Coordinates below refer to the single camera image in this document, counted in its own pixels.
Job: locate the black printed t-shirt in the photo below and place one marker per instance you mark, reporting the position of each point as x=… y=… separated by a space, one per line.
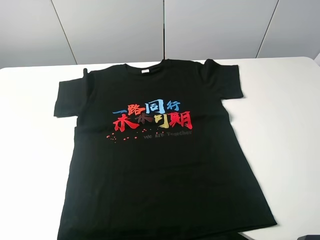
x=155 y=156

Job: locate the dark object bottom right corner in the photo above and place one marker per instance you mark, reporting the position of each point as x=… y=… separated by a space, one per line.
x=310 y=237

